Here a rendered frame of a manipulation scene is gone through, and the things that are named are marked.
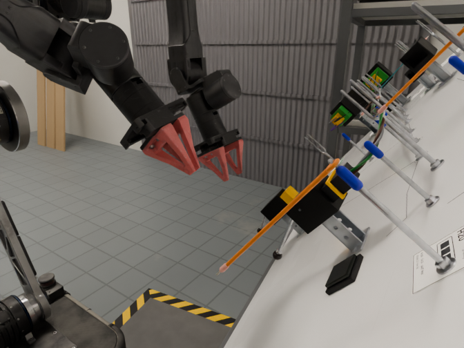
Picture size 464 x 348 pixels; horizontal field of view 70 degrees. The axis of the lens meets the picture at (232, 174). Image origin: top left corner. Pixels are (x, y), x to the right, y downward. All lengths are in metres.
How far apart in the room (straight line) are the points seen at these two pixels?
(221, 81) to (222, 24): 2.82
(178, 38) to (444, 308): 0.67
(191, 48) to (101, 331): 1.20
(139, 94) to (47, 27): 0.14
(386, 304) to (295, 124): 2.91
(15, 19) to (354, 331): 0.49
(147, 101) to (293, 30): 2.69
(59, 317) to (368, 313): 1.52
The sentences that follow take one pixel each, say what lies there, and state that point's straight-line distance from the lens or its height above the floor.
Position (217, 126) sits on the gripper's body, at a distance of 0.74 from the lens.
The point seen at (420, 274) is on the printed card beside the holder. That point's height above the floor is 1.16.
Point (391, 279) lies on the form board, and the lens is 0.31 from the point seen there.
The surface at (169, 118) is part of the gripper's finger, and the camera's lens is 0.48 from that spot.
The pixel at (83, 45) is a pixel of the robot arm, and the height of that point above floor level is 1.32.
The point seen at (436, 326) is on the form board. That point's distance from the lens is 0.24.
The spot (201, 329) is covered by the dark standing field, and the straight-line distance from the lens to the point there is 1.84.
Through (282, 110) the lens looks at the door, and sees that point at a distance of 3.20.
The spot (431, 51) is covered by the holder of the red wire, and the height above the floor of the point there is 1.31.
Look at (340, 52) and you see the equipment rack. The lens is 1.30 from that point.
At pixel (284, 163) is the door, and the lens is 3.30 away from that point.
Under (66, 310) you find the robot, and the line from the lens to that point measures 1.74.
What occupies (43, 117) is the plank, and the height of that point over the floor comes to 0.40.
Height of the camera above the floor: 1.32
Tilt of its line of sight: 21 degrees down
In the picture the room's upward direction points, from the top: straight up
